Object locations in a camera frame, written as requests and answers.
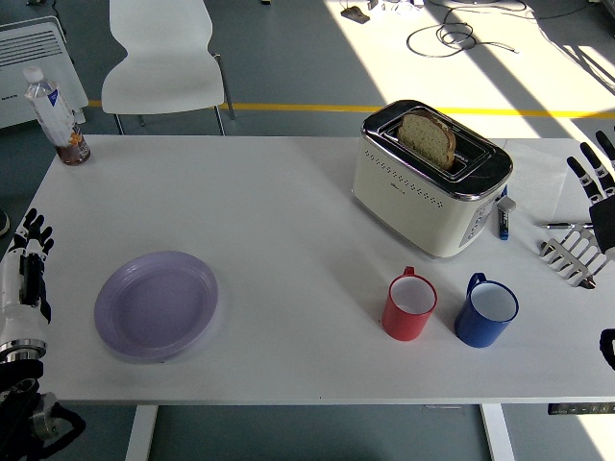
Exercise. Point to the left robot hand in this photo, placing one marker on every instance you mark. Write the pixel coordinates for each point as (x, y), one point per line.
(14, 298)

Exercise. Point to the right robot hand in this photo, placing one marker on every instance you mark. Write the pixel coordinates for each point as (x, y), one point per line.
(604, 221)

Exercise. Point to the purple plate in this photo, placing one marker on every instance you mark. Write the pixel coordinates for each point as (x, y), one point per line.
(156, 307)

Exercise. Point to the bread slice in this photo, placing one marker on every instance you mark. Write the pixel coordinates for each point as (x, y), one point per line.
(425, 137)

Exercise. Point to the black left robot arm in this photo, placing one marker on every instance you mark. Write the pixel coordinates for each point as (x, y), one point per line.
(19, 370)

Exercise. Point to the black silver pen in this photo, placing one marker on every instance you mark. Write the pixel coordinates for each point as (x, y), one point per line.
(559, 225)

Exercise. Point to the metal toast rack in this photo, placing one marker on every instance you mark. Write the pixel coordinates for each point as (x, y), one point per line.
(569, 261)

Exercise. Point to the white paper sheet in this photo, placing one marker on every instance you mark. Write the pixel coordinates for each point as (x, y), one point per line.
(538, 177)

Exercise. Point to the blue marker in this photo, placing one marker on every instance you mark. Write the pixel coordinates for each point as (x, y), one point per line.
(503, 223)

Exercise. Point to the blue mug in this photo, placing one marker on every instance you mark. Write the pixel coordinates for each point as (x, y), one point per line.
(475, 331)

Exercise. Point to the white table leg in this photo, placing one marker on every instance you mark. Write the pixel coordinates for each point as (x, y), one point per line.
(497, 432)
(140, 432)

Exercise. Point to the black table control panel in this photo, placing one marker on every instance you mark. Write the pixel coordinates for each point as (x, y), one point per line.
(581, 408)

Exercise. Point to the clear plastic drink bottle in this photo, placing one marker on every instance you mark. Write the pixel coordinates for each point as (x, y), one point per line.
(50, 110)

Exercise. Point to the cream toaster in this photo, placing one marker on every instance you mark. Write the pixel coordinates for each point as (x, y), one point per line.
(408, 211)

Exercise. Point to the red mug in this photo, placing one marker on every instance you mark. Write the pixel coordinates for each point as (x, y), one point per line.
(403, 324)

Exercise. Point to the white heater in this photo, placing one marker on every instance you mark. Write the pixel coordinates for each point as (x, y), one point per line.
(29, 48)

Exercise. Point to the white chair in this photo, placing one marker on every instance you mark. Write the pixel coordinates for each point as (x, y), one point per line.
(163, 81)

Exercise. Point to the dark floor pedal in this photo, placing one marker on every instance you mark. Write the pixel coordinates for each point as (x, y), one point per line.
(355, 15)

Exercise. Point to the yellow floor tape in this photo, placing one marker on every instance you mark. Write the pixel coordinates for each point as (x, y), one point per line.
(288, 106)

